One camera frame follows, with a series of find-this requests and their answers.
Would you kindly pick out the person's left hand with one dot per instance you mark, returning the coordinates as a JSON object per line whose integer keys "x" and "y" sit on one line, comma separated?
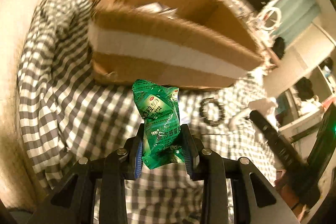
{"x": 291, "y": 200}

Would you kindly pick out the grey checkered cloth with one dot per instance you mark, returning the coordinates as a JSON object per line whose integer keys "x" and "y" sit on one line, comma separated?
{"x": 64, "y": 115}

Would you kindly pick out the white round vanity mirror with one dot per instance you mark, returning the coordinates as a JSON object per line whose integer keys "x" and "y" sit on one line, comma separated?
{"x": 270, "y": 18}

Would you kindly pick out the black bag on shelf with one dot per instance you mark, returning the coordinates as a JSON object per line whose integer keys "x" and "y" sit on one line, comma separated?
{"x": 304, "y": 89}

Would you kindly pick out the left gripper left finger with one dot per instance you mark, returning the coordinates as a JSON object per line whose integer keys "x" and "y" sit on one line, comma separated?
{"x": 73, "y": 199}

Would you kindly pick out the cream bed blanket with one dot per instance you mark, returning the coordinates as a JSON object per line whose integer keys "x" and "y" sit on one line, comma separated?
{"x": 19, "y": 186}

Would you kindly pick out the black backpack on table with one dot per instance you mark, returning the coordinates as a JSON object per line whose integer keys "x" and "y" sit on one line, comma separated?
{"x": 279, "y": 47}

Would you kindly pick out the white wardrobe shelf unit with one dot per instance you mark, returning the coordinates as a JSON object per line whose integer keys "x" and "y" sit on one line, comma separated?
{"x": 301, "y": 59}

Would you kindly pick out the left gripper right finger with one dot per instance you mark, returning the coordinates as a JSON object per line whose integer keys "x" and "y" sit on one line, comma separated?
{"x": 255, "y": 199}

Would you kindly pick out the teal curtain right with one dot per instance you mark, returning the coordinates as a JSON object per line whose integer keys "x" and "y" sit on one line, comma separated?
{"x": 296, "y": 16}

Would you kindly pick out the brown cardboard box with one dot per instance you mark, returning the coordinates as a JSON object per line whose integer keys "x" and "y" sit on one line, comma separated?
{"x": 191, "y": 44}

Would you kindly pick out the green medicine sachet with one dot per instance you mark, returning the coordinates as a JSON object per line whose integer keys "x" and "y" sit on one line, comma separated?
{"x": 159, "y": 109}

